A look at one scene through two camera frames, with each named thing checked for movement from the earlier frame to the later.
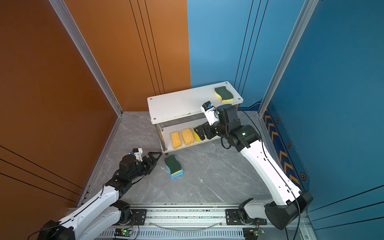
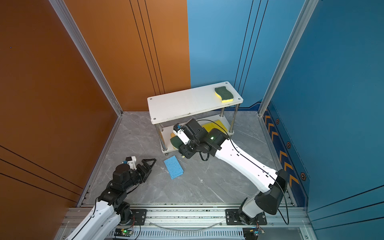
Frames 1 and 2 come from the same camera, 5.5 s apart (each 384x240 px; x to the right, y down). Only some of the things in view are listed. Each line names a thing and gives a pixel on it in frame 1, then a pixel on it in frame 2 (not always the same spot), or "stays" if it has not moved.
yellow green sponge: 173,165 -> 176,142
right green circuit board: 251,233 stays
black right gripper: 209,134 -> 183,151
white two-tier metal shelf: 175,114 stays
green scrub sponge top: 224,95 stays
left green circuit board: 124,232 stays
